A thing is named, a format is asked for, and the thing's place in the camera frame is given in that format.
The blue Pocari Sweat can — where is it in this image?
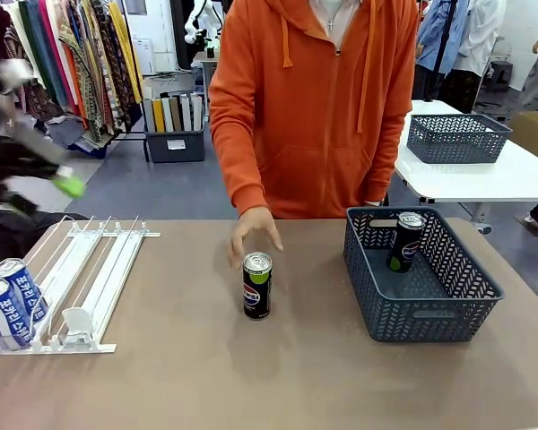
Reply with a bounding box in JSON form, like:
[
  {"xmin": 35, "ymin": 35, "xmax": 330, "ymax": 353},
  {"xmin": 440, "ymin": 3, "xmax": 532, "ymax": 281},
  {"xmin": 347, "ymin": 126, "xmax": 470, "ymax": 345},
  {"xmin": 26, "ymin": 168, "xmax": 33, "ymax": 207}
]
[
  {"xmin": 0, "ymin": 277, "xmax": 33, "ymax": 350},
  {"xmin": 0, "ymin": 258, "xmax": 50, "ymax": 324}
]

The black Pepsi can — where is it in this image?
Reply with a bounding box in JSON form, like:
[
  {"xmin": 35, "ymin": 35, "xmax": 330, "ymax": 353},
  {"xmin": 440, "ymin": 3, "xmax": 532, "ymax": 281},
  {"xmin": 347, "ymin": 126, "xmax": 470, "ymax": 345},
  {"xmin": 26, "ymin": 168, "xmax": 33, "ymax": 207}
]
[
  {"xmin": 242, "ymin": 252, "xmax": 273, "ymax": 321},
  {"xmin": 386, "ymin": 211, "xmax": 427, "ymax": 274}
]

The grey plastic lattice basket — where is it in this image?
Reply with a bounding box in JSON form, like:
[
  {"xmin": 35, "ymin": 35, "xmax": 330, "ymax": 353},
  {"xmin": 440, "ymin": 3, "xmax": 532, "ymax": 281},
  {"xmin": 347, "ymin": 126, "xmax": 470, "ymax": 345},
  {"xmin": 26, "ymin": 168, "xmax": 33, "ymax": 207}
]
[
  {"xmin": 406, "ymin": 114, "xmax": 513, "ymax": 165},
  {"xmin": 343, "ymin": 205, "xmax": 506, "ymax": 344}
]

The orange sleeved left forearm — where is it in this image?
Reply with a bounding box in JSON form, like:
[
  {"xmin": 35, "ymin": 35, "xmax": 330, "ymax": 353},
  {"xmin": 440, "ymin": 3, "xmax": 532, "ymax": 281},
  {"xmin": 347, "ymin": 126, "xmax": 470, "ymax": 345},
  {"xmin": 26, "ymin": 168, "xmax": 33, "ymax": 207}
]
[{"xmin": 362, "ymin": 102, "xmax": 413, "ymax": 205}]

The orange sleeved right forearm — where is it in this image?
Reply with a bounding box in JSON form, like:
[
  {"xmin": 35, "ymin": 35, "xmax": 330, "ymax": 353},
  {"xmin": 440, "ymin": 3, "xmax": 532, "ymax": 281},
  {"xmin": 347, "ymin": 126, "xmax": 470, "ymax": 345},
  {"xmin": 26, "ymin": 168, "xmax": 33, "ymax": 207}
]
[{"xmin": 214, "ymin": 111, "xmax": 273, "ymax": 216}]

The person's right hand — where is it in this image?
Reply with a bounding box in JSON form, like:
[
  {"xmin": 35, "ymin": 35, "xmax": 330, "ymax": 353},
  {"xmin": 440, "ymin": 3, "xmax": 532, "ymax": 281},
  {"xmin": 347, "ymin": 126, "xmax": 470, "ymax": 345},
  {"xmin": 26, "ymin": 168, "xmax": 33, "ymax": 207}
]
[{"xmin": 227, "ymin": 206, "xmax": 284, "ymax": 270}]

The grey fabric pile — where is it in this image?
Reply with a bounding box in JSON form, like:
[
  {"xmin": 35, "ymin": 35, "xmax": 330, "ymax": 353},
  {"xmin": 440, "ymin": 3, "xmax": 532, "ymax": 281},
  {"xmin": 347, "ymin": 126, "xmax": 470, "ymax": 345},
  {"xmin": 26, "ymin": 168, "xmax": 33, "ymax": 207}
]
[{"xmin": 47, "ymin": 118, "xmax": 113, "ymax": 158}]

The brown paisley garment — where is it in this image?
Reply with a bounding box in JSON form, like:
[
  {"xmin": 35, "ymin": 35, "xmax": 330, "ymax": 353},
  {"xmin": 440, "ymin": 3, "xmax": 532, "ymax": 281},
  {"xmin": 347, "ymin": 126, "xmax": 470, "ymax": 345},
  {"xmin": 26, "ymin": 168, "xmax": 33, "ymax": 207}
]
[{"xmin": 4, "ymin": 26, "xmax": 66, "ymax": 122}]

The orange hanging fabric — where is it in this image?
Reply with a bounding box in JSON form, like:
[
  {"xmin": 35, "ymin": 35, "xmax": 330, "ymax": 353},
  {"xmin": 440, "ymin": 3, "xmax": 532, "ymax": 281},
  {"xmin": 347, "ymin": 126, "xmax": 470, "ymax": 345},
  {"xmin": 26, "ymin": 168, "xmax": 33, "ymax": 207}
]
[{"xmin": 62, "ymin": 44, "xmax": 91, "ymax": 131}]

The grey storage bin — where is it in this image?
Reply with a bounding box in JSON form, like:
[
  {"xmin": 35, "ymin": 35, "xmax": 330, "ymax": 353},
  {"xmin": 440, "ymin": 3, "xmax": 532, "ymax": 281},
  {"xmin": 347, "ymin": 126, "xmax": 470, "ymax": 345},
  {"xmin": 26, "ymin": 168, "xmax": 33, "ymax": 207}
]
[{"xmin": 143, "ymin": 127, "xmax": 206, "ymax": 164}]

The yellow fabric roll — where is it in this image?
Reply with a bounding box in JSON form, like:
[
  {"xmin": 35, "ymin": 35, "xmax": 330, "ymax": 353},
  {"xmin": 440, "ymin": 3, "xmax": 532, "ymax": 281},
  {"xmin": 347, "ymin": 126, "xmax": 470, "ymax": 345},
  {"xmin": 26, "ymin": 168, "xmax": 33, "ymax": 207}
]
[{"xmin": 152, "ymin": 98, "xmax": 166, "ymax": 133}]

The dark green hanging fabric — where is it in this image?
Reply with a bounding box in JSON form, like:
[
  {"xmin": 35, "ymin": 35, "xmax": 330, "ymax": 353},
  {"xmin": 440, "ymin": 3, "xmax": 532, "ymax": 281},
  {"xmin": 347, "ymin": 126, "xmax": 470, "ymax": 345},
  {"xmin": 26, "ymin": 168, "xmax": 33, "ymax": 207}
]
[{"xmin": 16, "ymin": 0, "xmax": 71, "ymax": 111}]

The brown fabric roll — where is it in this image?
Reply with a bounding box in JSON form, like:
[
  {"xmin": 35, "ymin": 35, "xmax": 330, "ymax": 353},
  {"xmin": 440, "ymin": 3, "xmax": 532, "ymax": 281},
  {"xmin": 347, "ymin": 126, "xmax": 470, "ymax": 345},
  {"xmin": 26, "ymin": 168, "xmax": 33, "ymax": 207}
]
[{"xmin": 169, "ymin": 96, "xmax": 183, "ymax": 133}]

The light grey fabric roll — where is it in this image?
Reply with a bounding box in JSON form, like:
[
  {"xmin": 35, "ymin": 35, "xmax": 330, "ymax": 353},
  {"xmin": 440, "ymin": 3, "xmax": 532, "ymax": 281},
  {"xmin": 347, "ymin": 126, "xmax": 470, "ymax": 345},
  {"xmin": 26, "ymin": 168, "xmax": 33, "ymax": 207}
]
[
  {"xmin": 180, "ymin": 93, "xmax": 193, "ymax": 132},
  {"xmin": 190, "ymin": 92, "xmax": 204, "ymax": 131}
]

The patterned brown hanging fabric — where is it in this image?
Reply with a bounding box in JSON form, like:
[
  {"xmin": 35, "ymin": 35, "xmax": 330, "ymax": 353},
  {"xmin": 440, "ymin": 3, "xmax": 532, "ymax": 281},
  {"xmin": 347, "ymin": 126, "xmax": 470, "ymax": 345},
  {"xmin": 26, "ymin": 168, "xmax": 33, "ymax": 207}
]
[{"xmin": 56, "ymin": 0, "xmax": 138, "ymax": 135}]

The yellow hanging fabric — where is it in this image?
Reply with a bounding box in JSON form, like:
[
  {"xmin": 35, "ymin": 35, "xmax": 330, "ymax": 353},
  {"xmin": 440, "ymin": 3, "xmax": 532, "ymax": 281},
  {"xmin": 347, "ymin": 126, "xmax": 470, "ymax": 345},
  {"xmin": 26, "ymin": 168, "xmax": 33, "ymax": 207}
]
[{"xmin": 107, "ymin": 2, "xmax": 143, "ymax": 105}]

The white floor appliance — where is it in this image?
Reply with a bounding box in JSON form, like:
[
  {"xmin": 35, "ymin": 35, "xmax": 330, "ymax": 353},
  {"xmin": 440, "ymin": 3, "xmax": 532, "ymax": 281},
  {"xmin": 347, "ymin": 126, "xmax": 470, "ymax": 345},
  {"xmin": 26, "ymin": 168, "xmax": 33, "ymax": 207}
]
[{"xmin": 132, "ymin": 38, "xmax": 157, "ymax": 76}]

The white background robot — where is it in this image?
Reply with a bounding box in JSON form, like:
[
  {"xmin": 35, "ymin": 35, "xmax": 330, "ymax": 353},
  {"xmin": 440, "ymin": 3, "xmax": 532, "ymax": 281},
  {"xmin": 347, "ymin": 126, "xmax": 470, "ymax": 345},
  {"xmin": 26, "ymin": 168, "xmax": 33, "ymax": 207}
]
[{"xmin": 183, "ymin": 0, "xmax": 223, "ymax": 46}]

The person in orange hoodie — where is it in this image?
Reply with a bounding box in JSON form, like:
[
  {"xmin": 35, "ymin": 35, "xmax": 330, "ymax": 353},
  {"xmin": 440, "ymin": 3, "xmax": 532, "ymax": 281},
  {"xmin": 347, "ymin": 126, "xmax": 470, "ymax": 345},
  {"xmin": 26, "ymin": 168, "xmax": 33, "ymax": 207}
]
[{"xmin": 208, "ymin": 0, "xmax": 421, "ymax": 220}]

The black pole stand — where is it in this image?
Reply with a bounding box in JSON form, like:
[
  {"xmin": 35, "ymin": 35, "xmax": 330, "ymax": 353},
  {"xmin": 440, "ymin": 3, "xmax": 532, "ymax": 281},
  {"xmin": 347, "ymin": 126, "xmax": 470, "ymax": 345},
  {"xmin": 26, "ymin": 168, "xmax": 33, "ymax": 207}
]
[{"xmin": 423, "ymin": 0, "xmax": 459, "ymax": 103}]

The blue shirt on stand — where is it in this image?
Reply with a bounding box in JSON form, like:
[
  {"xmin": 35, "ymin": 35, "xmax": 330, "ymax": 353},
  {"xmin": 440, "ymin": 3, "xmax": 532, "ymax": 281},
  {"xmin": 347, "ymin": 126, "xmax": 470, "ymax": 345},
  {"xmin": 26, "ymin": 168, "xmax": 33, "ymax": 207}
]
[{"xmin": 415, "ymin": 0, "xmax": 472, "ymax": 75}]

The white side table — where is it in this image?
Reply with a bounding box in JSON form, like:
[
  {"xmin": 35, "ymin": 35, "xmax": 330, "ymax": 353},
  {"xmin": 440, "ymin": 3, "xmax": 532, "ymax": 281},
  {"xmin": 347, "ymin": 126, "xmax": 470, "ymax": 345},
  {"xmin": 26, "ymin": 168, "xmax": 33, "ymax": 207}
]
[{"xmin": 394, "ymin": 99, "xmax": 538, "ymax": 237}]

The white hanging garment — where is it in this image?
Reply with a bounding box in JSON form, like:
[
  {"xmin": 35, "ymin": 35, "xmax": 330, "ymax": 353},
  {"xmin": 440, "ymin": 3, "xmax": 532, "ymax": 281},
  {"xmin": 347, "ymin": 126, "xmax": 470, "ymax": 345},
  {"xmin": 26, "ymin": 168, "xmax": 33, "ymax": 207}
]
[{"xmin": 452, "ymin": 0, "xmax": 508, "ymax": 77}]

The black stool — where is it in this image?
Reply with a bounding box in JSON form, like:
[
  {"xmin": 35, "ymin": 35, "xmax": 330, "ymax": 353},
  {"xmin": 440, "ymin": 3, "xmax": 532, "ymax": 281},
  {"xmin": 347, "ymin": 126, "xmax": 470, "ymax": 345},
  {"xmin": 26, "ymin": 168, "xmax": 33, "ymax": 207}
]
[{"xmin": 490, "ymin": 60, "xmax": 515, "ymax": 93}]

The white wire can dispenser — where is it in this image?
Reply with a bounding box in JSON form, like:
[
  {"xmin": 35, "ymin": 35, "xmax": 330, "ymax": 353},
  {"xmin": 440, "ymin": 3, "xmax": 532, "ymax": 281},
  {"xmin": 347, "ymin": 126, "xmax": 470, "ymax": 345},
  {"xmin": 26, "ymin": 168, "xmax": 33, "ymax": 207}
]
[{"xmin": 0, "ymin": 215, "xmax": 161, "ymax": 356}]

